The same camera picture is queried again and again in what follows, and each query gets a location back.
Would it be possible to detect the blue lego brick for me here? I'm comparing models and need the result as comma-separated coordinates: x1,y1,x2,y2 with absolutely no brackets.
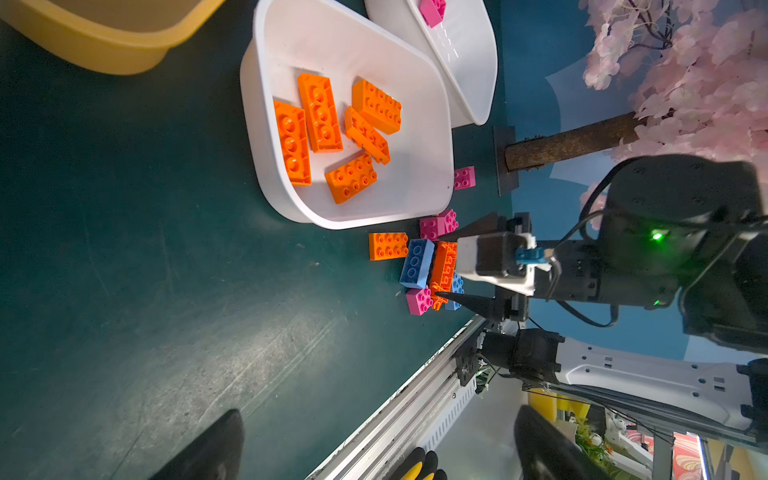
444,274,464,311
399,239,435,289

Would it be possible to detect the pink lego small bottom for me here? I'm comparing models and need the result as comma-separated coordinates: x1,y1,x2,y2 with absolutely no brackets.
406,288,434,316

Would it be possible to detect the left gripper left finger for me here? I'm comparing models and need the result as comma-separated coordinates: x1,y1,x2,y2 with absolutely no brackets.
150,409,245,480

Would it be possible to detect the tree trunk with base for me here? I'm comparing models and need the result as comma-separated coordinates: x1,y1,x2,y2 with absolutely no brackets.
492,113,648,196

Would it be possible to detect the pink lego small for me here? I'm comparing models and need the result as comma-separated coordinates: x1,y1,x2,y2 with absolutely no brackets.
419,0,447,28
406,288,434,316

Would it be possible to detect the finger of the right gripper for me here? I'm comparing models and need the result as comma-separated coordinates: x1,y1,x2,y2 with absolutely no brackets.
440,292,510,321
440,212,507,242

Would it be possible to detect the white rear plastic bin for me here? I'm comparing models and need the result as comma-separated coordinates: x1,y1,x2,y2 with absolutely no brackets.
365,0,498,128

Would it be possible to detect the white front plastic bin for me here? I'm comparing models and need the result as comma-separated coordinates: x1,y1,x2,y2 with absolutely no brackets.
240,1,454,230

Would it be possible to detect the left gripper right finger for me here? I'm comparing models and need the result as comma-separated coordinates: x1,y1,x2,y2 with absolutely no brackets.
514,405,609,480

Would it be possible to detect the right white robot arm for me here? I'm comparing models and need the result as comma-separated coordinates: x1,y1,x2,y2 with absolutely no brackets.
448,154,767,450

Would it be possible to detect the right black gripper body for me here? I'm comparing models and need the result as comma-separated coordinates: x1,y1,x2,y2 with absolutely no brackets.
508,211,679,321

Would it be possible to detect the pink cherry blossom tree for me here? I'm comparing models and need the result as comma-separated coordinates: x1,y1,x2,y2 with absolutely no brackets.
578,0,768,232

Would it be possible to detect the orange lego brick stack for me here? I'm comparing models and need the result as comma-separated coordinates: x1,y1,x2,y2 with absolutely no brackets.
368,232,409,261
325,153,378,205

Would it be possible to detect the white plastic bin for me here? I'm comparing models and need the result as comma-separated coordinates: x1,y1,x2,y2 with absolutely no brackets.
365,0,498,128
240,1,454,230

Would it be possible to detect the yellow plastic bin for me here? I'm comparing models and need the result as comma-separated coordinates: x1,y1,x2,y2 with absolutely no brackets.
1,0,223,75

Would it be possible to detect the yellow work glove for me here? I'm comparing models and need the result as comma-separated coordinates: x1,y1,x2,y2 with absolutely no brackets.
387,447,448,480

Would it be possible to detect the orange lego long assembly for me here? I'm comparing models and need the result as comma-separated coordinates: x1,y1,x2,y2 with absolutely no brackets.
428,241,458,311

